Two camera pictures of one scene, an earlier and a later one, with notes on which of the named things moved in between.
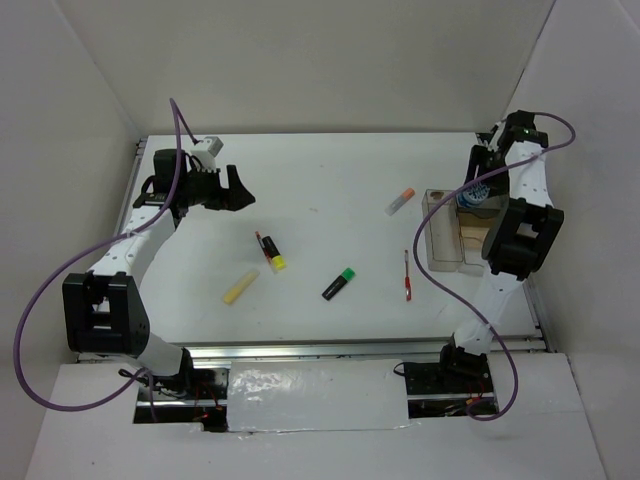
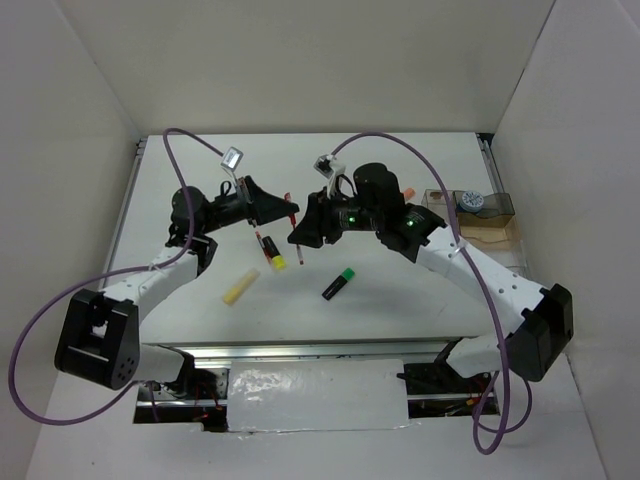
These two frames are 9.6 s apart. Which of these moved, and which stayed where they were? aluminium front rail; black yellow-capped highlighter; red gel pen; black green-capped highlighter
Moved: red gel pen
Stayed: aluminium front rail; black yellow-capped highlighter; black green-capped highlighter
